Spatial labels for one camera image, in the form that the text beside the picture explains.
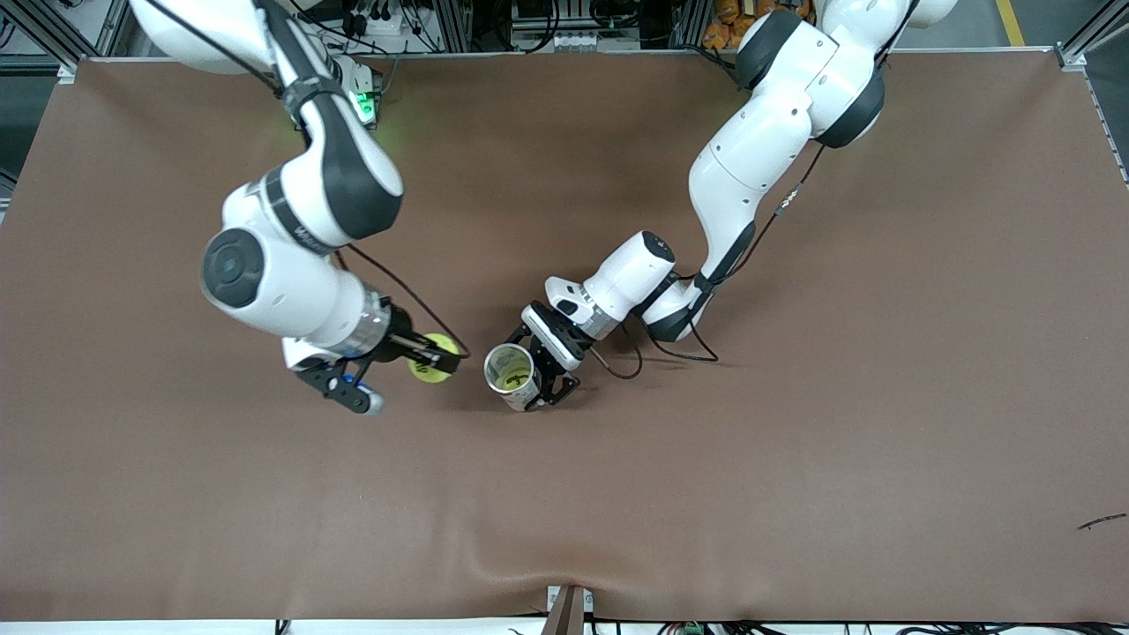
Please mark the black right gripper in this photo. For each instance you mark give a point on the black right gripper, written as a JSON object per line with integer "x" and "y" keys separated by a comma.
{"x": 399, "y": 340}

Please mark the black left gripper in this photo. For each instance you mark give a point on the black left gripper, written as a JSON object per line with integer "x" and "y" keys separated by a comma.
{"x": 553, "y": 363}

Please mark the yellow tennis ball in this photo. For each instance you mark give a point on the yellow tennis ball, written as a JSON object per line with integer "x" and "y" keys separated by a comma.
{"x": 512, "y": 379}
{"x": 428, "y": 375}

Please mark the white blue tennis ball can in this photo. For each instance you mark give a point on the white blue tennis ball can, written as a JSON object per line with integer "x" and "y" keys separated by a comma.
{"x": 527, "y": 399}

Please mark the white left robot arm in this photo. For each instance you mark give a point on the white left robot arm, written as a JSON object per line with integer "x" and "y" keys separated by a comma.
{"x": 750, "y": 159}

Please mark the brown table mat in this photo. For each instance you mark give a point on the brown table mat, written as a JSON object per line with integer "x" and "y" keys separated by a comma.
{"x": 564, "y": 485}

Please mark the green terminal connector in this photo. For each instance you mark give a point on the green terminal connector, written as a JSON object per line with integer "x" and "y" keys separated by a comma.
{"x": 692, "y": 629}

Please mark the white power strip with plugs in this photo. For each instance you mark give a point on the white power strip with plugs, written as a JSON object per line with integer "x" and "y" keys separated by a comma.
{"x": 397, "y": 40}

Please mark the white socket strip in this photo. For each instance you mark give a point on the white socket strip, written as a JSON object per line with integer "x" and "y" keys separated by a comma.
{"x": 591, "y": 41}

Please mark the orange packaged goods pile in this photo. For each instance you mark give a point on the orange packaged goods pile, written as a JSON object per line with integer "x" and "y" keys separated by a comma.
{"x": 716, "y": 37}

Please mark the table edge clamp bracket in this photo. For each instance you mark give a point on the table edge clamp bracket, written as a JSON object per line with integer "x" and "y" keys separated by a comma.
{"x": 569, "y": 613}

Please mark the aluminium frame profile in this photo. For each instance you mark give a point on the aluminium frame profile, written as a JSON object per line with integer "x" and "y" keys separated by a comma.
{"x": 53, "y": 35}
{"x": 1089, "y": 40}
{"x": 459, "y": 22}
{"x": 688, "y": 22}

